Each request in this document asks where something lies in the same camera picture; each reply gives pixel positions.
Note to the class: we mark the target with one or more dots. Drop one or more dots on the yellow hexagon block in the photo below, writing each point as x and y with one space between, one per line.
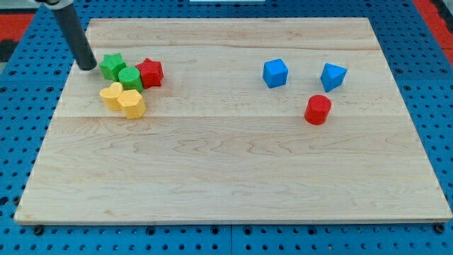
132 104

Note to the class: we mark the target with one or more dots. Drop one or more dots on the yellow heart block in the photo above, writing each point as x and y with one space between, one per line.
109 96

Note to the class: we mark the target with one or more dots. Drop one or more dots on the dark grey cylindrical robot stylus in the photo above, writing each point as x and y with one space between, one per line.
73 32

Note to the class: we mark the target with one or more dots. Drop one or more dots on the blue cube block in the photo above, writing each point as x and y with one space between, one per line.
275 73

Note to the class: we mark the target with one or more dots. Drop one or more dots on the red star block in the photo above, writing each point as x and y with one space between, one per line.
151 73

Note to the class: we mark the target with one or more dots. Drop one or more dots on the light wooden board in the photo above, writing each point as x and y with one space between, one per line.
217 146

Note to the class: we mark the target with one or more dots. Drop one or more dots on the green star block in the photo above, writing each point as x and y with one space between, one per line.
111 66

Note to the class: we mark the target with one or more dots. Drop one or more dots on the green cylinder block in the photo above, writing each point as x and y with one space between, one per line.
130 78

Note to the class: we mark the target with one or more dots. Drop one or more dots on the red cylinder block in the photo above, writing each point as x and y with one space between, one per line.
317 109

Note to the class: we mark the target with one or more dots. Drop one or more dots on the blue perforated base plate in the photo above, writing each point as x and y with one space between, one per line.
417 40

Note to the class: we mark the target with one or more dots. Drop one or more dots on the blue triangular prism block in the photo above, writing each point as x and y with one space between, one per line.
332 76

